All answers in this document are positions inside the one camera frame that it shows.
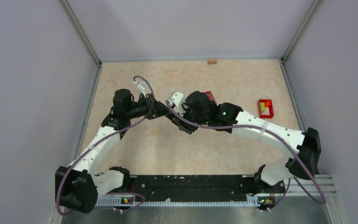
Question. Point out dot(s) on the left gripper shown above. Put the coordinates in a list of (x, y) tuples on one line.
[(160, 110)]

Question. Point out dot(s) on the red plastic bin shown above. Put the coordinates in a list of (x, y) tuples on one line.
[(265, 108)]

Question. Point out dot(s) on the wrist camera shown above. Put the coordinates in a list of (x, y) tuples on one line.
[(177, 99), (141, 87)]

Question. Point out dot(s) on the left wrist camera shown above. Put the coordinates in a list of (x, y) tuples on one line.
[(141, 87)]

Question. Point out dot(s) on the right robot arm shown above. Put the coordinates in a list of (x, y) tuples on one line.
[(302, 148)]

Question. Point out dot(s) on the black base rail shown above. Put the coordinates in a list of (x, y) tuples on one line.
[(197, 188)]

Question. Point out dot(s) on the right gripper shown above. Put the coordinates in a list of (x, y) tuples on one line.
[(187, 109)]

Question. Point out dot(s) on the small wooden block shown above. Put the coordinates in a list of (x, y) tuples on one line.
[(211, 61)]

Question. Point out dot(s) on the white remote control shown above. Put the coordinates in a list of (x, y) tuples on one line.
[(211, 97)]

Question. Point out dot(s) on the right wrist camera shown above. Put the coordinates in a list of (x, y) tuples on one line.
[(177, 99)]

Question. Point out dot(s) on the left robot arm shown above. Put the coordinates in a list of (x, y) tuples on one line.
[(77, 187)]

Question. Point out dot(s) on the black remote control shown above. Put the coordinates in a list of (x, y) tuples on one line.
[(176, 121)]

